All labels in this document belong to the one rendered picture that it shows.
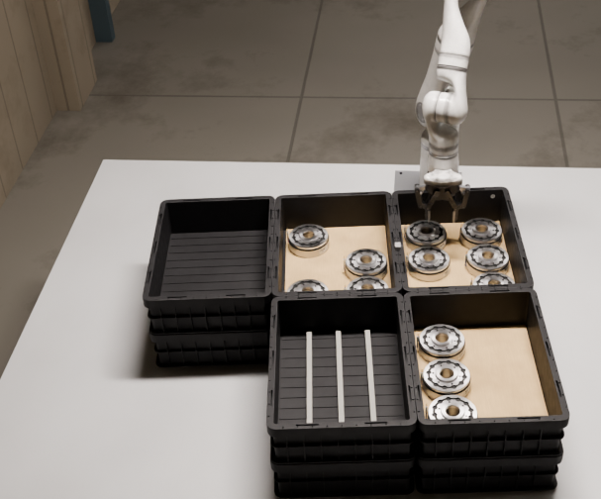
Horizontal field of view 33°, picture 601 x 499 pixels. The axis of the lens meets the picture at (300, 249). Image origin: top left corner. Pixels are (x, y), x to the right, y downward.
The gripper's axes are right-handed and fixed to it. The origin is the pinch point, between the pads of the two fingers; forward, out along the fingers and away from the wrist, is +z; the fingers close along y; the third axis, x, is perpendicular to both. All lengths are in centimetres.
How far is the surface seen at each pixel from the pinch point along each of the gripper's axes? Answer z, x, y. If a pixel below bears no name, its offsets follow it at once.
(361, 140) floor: 90, -180, 32
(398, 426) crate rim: -1, 71, 9
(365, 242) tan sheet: 8.4, 0.5, 19.1
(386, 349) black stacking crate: 8.9, 39.6, 12.3
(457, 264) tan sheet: 8.6, 8.8, -4.3
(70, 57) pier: 61, -205, 169
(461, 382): 6, 52, -4
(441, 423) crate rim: -1, 70, 0
